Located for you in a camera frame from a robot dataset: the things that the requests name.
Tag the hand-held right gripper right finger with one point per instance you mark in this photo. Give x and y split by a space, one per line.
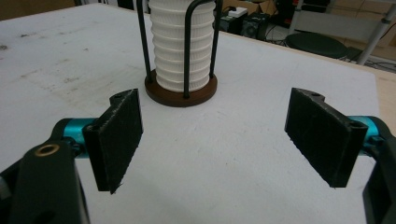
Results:
320 137

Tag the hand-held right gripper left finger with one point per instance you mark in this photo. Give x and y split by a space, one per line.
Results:
115 140

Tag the cup holder with brown base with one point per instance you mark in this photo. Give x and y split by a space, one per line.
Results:
174 99

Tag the stack of white paper cups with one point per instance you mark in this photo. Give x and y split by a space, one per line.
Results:
177 46

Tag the black round stool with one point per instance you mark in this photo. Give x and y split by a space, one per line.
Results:
314 45

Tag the grey metal stand leg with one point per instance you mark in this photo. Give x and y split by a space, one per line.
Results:
375 35

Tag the black speaker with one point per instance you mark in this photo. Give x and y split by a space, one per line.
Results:
255 26

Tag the white box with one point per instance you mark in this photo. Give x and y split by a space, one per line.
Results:
238 12

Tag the cardboard box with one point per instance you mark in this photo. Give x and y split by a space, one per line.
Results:
249 4

